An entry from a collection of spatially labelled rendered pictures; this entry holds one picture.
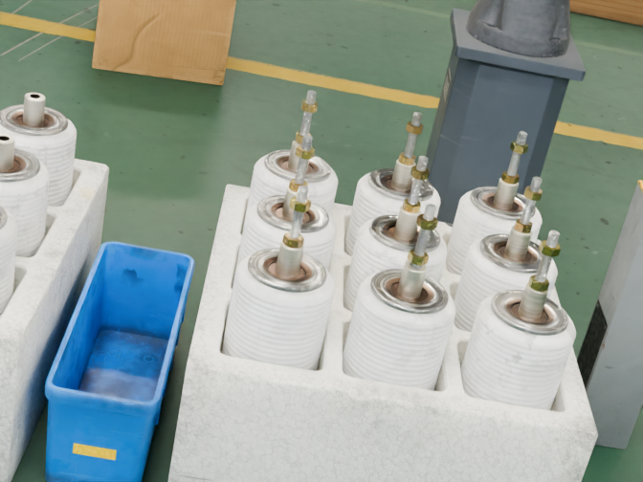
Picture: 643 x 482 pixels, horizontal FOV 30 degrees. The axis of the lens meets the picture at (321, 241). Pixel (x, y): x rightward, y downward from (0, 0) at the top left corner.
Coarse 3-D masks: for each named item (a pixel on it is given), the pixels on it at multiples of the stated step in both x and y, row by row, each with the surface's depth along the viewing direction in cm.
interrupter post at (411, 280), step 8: (408, 264) 113; (408, 272) 112; (416, 272) 112; (424, 272) 112; (400, 280) 114; (408, 280) 113; (416, 280) 112; (400, 288) 114; (408, 288) 113; (416, 288) 113; (408, 296) 113; (416, 296) 113
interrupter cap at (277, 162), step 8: (272, 152) 136; (280, 152) 136; (288, 152) 137; (264, 160) 134; (272, 160) 134; (280, 160) 135; (288, 160) 135; (312, 160) 136; (320, 160) 136; (272, 168) 132; (280, 168) 132; (288, 168) 134; (312, 168) 135; (320, 168) 134; (328, 168) 135; (280, 176) 131; (288, 176) 131; (312, 176) 132; (320, 176) 133; (328, 176) 133
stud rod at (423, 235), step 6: (432, 204) 110; (426, 210) 110; (432, 210) 110; (426, 216) 110; (432, 216) 110; (420, 228) 111; (420, 234) 111; (426, 234) 111; (420, 240) 111; (426, 240) 111; (420, 246) 111; (426, 246) 112; (414, 252) 112; (420, 252) 112
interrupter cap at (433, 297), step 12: (384, 276) 116; (396, 276) 116; (372, 288) 113; (384, 288) 113; (396, 288) 115; (432, 288) 115; (444, 288) 115; (384, 300) 112; (396, 300) 112; (408, 300) 113; (420, 300) 113; (432, 300) 113; (444, 300) 113; (408, 312) 111; (420, 312) 111; (432, 312) 112
